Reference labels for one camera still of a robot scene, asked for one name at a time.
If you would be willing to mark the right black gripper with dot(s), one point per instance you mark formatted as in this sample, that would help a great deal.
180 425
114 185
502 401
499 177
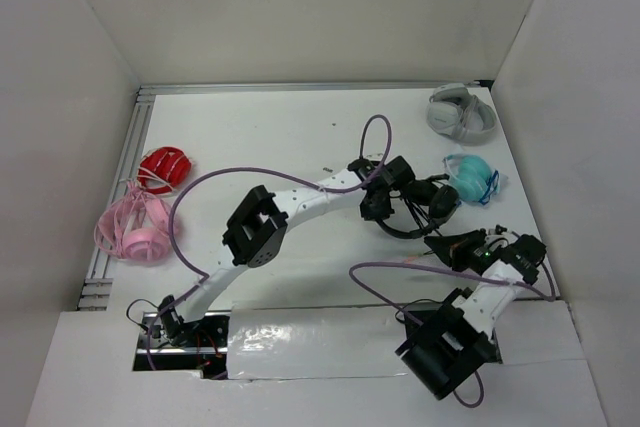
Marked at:
457 247

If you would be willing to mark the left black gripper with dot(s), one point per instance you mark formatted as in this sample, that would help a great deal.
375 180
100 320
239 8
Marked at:
378 211

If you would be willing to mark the black headphones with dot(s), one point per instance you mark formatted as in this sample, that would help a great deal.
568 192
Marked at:
430 202

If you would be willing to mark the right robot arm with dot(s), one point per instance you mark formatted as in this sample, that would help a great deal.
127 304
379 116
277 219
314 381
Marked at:
446 346

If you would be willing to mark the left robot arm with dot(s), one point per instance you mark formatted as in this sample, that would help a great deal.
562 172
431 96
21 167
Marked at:
256 229

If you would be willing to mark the teal headphones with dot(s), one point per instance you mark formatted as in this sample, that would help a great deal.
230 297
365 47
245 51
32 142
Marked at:
472 177

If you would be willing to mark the grey white headphones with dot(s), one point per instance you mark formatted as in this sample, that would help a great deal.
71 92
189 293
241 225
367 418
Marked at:
454 112

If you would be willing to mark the red headphones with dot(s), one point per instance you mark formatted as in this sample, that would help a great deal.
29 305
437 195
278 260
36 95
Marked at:
163 169

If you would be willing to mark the pink headphones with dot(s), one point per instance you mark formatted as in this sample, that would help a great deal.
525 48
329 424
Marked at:
135 227

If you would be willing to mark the white taped cover sheet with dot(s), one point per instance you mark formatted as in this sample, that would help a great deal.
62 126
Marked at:
317 343

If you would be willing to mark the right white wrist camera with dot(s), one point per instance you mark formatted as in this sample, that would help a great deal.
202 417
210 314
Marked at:
497 237

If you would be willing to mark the aluminium rail frame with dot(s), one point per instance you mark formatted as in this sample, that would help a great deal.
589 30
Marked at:
101 272

